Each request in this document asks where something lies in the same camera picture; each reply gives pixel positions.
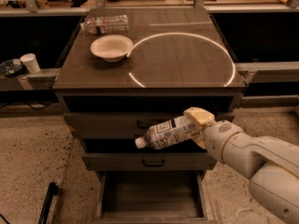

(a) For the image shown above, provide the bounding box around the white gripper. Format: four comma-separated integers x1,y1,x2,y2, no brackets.
183,107,243,162

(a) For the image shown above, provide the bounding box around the blue labelled plastic bottle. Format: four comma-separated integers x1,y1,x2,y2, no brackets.
135,116,202,149

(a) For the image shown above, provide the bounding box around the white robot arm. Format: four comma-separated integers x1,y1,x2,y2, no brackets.
184,107,299,224

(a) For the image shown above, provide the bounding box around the grey middle drawer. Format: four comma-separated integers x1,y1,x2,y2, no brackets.
81,152,216,171

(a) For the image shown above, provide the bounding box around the grey drawer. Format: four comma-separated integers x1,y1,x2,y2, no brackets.
63,111,235,139
81,152,216,171
92,171,218,224

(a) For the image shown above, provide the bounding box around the grey drawer cabinet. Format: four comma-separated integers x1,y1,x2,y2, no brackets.
51,7,247,224

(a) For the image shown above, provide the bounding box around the grey bottom drawer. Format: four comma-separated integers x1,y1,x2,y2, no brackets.
92,171,218,224

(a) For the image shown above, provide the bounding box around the grey top drawer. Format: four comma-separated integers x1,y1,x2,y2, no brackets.
63,111,235,139

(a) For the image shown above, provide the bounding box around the clear plastic water bottle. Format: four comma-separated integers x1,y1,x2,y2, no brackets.
80,15,129,35

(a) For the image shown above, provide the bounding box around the white bowl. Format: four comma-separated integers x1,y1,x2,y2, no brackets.
91,35,134,63

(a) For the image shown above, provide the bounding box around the white paper cup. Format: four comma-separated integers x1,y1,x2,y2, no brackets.
21,53,40,74

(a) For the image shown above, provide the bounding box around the dark small plate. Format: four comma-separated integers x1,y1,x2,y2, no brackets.
0,59,25,77

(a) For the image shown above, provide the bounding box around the black floor cable bar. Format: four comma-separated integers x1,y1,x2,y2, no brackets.
37,182,60,224

